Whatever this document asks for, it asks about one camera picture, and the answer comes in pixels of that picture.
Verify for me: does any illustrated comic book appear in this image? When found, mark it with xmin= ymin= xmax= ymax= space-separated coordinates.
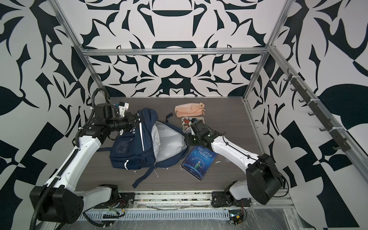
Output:
xmin=181 ymin=117 xmax=205 ymax=135

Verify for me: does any blue Little Prince book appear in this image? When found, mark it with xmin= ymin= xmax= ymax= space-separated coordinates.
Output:
xmin=181 ymin=146 xmax=217 ymax=181

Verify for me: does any navy blue backpack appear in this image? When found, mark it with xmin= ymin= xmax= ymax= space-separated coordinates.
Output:
xmin=99 ymin=108 xmax=189 ymax=188

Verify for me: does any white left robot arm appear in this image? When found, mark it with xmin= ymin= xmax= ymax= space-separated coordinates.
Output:
xmin=30 ymin=102 xmax=139 ymax=230

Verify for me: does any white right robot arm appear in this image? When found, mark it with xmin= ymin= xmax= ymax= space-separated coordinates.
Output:
xmin=186 ymin=120 xmax=289 ymax=205

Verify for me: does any pink pencil case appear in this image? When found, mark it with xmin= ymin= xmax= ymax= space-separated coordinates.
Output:
xmin=174 ymin=103 xmax=205 ymax=117

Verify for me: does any small green circuit board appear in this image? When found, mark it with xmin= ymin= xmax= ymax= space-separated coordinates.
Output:
xmin=229 ymin=209 xmax=247 ymax=226

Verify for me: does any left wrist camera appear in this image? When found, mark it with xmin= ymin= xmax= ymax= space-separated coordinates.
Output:
xmin=116 ymin=102 xmax=129 ymax=117

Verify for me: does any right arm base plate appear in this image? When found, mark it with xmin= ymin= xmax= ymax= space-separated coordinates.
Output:
xmin=211 ymin=191 xmax=252 ymax=208

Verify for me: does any white slotted cable duct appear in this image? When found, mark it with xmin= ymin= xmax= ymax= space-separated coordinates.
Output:
xmin=87 ymin=209 xmax=230 ymax=221

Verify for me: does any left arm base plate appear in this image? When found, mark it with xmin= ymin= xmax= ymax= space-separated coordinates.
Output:
xmin=94 ymin=192 xmax=135 ymax=209

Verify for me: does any black corrugated cable hose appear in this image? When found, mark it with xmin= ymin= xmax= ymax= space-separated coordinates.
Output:
xmin=28 ymin=183 xmax=58 ymax=230

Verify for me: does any grey wall hook rack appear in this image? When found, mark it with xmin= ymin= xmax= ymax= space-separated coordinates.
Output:
xmin=284 ymin=69 xmax=351 ymax=152

